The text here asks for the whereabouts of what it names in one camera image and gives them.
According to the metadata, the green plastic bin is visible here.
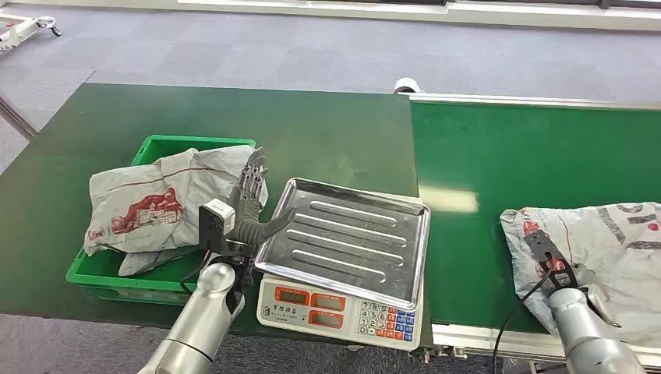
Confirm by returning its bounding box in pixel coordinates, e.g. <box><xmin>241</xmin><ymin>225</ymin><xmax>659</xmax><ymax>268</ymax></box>
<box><xmin>65</xmin><ymin>134</ymin><xmax>258</xmax><ymax>307</ymax></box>

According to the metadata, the dark metal bar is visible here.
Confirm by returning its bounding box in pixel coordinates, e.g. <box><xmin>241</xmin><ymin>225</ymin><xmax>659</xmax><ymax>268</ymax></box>
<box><xmin>0</xmin><ymin>95</ymin><xmax>39</xmax><ymax>139</ymax></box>

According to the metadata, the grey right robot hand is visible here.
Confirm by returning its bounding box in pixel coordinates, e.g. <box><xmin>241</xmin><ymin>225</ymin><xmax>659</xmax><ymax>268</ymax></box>
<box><xmin>574</xmin><ymin>266</ymin><xmax>624</xmax><ymax>330</ymax></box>

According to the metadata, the steel scale tray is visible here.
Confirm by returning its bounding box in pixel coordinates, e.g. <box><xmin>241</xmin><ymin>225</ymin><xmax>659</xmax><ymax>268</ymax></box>
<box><xmin>253</xmin><ymin>177</ymin><xmax>432</xmax><ymax>312</ymax></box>

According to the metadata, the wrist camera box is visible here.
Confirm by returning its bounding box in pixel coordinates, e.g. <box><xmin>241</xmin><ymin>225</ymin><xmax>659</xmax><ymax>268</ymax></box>
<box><xmin>522</xmin><ymin>229</ymin><xmax>579</xmax><ymax>291</ymax></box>
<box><xmin>198</xmin><ymin>198</ymin><xmax>238</xmax><ymax>255</ymax></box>

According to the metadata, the white conveyor roller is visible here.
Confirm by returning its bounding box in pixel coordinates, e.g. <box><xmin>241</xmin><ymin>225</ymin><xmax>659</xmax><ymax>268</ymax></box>
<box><xmin>393</xmin><ymin>76</ymin><xmax>426</xmax><ymax>96</ymax></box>

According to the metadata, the grey package with black lettering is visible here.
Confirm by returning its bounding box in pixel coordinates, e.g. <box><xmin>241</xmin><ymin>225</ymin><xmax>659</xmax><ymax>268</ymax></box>
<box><xmin>499</xmin><ymin>201</ymin><xmax>661</xmax><ymax>350</ymax></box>

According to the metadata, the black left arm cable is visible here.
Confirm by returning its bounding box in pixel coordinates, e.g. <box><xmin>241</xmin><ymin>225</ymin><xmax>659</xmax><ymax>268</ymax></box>
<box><xmin>179</xmin><ymin>252</ymin><xmax>218</xmax><ymax>296</ymax></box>

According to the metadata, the grey package with red print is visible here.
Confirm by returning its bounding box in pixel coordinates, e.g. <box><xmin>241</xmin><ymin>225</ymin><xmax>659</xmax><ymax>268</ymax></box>
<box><xmin>83</xmin><ymin>145</ymin><xmax>270</xmax><ymax>258</ymax></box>

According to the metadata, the white wheeled cart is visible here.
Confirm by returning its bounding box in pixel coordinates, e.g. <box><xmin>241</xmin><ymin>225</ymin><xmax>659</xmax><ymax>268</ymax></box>
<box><xmin>0</xmin><ymin>13</ymin><xmax>62</xmax><ymax>52</ymax></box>

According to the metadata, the green conveyor belt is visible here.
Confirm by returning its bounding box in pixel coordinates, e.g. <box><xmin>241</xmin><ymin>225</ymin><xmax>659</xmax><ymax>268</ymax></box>
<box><xmin>410</xmin><ymin>101</ymin><xmax>661</xmax><ymax>337</ymax></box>

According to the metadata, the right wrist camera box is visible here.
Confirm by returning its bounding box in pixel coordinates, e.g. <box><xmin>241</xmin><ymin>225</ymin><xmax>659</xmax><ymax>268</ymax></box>
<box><xmin>522</xmin><ymin>229</ymin><xmax>579</xmax><ymax>291</ymax></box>

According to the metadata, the small plain grey package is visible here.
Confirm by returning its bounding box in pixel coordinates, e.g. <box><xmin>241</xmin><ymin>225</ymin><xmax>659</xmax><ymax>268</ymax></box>
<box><xmin>117</xmin><ymin>245</ymin><xmax>201</xmax><ymax>277</ymax></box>

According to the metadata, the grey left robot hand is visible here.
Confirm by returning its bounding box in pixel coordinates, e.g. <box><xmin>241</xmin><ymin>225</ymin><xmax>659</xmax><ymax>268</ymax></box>
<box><xmin>228</xmin><ymin>146</ymin><xmax>299</xmax><ymax>236</ymax></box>

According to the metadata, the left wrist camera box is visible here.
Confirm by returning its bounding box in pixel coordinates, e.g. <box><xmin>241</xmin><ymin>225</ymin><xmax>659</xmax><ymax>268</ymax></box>
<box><xmin>198</xmin><ymin>198</ymin><xmax>238</xmax><ymax>255</ymax></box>

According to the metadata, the white electronic scale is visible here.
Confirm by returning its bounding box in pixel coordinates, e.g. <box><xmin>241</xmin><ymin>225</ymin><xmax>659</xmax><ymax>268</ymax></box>
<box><xmin>256</xmin><ymin>272</ymin><xmax>426</xmax><ymax>352</ymax></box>

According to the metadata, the silver conveyor frame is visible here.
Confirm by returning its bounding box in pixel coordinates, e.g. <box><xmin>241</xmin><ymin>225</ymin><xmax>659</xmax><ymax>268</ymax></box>
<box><xmin>396</xmin><ymin>91</ymin><xmax>661</xmax><ymax>372</ymax></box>

